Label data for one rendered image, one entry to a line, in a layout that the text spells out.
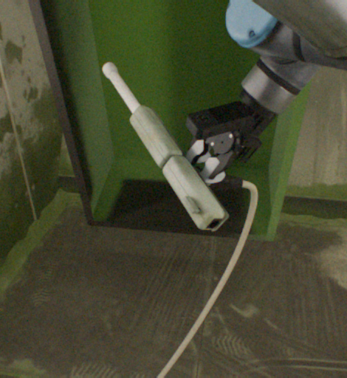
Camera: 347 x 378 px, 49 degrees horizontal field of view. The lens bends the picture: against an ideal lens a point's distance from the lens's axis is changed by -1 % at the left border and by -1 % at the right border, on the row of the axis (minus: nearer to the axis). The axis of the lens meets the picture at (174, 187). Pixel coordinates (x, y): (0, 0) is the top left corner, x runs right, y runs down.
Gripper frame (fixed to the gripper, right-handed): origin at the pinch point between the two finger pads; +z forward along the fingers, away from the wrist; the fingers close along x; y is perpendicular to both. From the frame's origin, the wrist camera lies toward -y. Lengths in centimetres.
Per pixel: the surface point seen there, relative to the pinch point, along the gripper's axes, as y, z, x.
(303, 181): 129, 21, 31
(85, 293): 33, 90, 26
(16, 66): 12, 46, 114
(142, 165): 41, 38, 48
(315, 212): 137, 30, 18
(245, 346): 61, 56, -23
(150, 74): 26, 5, 55
